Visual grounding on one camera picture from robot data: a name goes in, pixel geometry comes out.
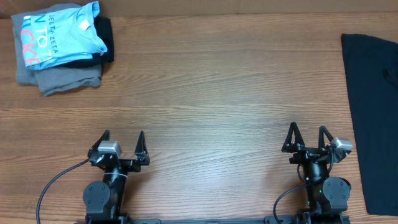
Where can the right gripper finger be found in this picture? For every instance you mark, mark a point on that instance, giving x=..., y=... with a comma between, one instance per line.
x=294, y=140
x=323, y=133

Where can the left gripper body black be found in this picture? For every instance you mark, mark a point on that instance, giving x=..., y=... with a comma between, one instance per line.
x=130, y=165

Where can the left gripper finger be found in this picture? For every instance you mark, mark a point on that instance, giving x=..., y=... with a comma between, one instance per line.
x=141, y=148
x=105, y=137

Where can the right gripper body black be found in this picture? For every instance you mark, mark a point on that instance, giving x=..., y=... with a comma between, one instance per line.
x=310, y=152

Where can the black t-shirt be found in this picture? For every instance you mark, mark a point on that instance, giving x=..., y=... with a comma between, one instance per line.
x=371, y=79

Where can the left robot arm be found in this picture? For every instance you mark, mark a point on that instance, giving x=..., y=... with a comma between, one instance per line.
x=104, y=199

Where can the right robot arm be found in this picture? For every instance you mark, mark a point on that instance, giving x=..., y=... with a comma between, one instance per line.
x=327, y=196

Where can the grey folded garment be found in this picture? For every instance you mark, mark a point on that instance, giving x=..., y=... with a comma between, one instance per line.
x=51, y=80

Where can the light blue printed t-shirt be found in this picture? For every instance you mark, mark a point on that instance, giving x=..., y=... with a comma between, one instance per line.
x=59, y=37

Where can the black folded garment in stack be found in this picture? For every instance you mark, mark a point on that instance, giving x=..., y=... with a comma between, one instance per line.
x=104, y=32

